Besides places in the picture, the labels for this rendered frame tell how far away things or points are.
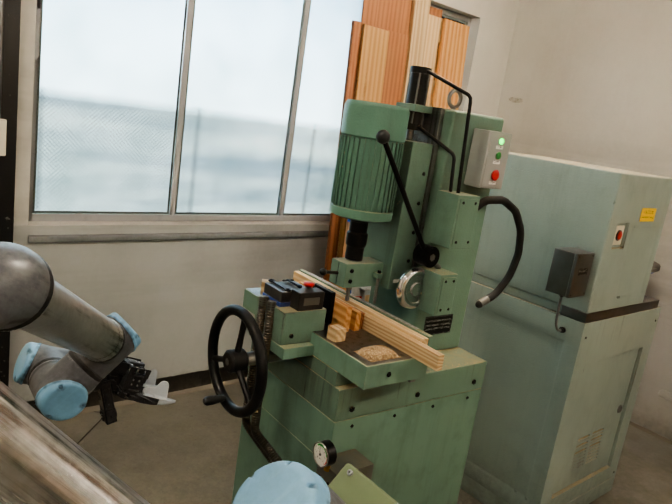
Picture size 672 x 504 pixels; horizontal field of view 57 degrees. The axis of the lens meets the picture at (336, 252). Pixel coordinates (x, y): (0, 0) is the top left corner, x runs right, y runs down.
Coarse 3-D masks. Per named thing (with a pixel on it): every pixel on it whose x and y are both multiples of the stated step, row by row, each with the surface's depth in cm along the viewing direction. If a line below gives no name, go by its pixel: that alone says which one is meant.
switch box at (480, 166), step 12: (480, 132) 172; (492, 132) 170; (480, 144) 172; (492, 144) 171; (504, 144) 174; (480, 156) 172; (492, 156) 172; (504, 156) 175; (468, 168) 176; (480, 168) 172; (492, 168) 174; (504, 168) 177; (468, 180) 176; (480, 180) 172; (492, 180) 175
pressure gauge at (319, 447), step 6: (318, 444) 151; (324, 444) 149; (330, 444) 150; (318, 450) 151; (324, 450) 149; (330, 450) 149; (318, 456) 151; (324, 456) 149; (330, 456) 148; (336, 456) 149; (318, 462) 151; (324, 462) 149; (330, 462) 148; (324, 468) 152
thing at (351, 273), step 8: (336, 264) 173; (344, 264) 170; (352, 264) 170; (360, 264) 172; (368, 264) 174; (376, 264) 176; (344, 272) 170; (352, 272) 171; (360, 272) 173; (368, 272) 175; (336, 280) 173; (344, 280) 170; (352, 280) 172; (360, 280) 174; (368, 280) 176
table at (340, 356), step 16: (256, 288) 193; (320, 336) 160; (352, 336) 164; (368, 336) 165; (288, 352) 157; (304, 352) 161; (320, 352) 160; (336, 352) 155; (352, 352) 153; (400, 352) 157; (336, 368) 155; (352, 368) 150; (368, 368) 146; (384, 368) 149; (400, 368) 153; (416, 368) 156; (368, 384) 147; (384, 384) 151
